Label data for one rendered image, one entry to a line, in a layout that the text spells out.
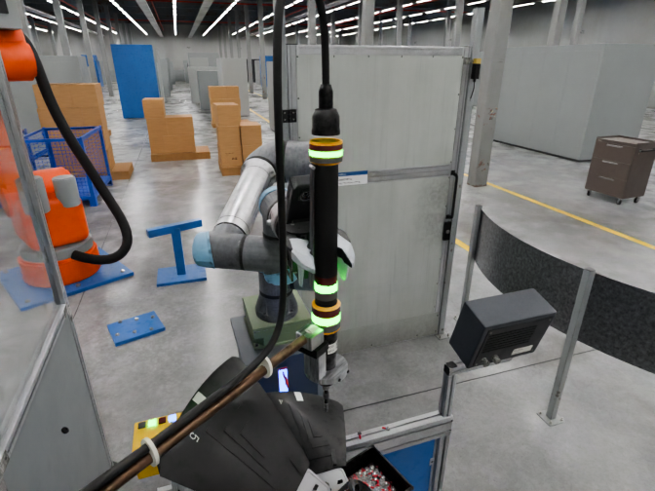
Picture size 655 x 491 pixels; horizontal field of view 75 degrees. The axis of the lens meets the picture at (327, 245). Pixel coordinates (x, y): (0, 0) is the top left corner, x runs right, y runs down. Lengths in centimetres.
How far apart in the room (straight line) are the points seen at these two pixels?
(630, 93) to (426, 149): 851
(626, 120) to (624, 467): 896
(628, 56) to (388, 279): 856
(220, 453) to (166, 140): 932
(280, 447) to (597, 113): 1007
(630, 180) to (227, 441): 712
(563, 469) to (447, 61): 228
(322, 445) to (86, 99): 791
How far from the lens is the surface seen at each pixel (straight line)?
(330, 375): 69
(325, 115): 55
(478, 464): 261
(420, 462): 165
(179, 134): 987
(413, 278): 305
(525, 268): 277
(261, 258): 87
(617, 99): 1080
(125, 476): 50
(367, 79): 254
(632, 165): 741
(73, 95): 853
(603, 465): 287
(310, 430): 100
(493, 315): 135
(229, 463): 73
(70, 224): 450
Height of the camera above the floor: 191
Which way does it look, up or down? 23 degrees down
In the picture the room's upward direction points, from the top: straight up
